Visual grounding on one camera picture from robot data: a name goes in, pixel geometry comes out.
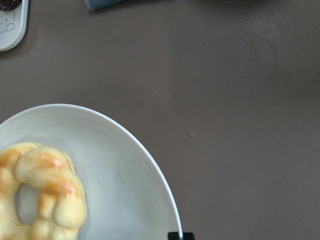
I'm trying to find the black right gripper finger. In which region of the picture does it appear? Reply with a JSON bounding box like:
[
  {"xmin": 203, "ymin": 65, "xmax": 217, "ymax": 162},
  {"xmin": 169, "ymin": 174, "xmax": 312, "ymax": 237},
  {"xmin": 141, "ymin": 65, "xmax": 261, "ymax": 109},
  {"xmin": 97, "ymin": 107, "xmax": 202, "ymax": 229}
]
[{"xmin": 167, "ymin": 232, "xmax": 195, "ymax": 240}]

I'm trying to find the white round plate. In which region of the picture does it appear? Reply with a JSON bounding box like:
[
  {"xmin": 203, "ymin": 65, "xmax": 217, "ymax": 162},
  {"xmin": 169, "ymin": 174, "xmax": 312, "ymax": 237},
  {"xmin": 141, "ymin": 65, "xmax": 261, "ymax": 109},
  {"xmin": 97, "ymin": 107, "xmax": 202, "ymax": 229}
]
[{"xmin": 0, "ymin": 104, "xmax": 183, "ymax": 240}]

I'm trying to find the glazed twisted donut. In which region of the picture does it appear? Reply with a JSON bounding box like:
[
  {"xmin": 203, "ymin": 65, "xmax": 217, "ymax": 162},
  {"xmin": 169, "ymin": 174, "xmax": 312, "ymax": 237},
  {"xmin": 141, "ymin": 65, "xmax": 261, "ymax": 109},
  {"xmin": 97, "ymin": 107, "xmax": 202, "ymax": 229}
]
[{"xmin": 0, "ymin": 142, "xmax": 87, "ymax": 240}]

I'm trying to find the cream rabbit tray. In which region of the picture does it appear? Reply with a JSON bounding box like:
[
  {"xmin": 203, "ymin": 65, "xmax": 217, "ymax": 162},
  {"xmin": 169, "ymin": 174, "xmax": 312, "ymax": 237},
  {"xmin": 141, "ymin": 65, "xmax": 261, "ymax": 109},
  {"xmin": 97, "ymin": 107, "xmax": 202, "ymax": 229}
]
[{"xmin": 0, "ymin": 0, "xmax": 30, "ymax": 52}]

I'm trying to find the grey folded cloth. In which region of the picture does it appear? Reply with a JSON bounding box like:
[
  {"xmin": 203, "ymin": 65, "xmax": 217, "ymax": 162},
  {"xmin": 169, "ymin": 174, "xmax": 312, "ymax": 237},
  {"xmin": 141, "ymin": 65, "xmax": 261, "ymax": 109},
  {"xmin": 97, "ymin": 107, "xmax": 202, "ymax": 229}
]
[{"xmin": 84, "ymin": 0, "xmax": 124, "ymax": 11}]

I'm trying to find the standing dark tea bottle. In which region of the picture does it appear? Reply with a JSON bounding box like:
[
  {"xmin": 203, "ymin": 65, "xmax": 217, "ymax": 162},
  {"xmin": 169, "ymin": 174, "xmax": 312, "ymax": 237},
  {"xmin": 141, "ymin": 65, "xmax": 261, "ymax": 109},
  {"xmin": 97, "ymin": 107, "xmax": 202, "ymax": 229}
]
[{"xmin": 0, "ymin": 0, "xmax": 22, "ymax": 12}]

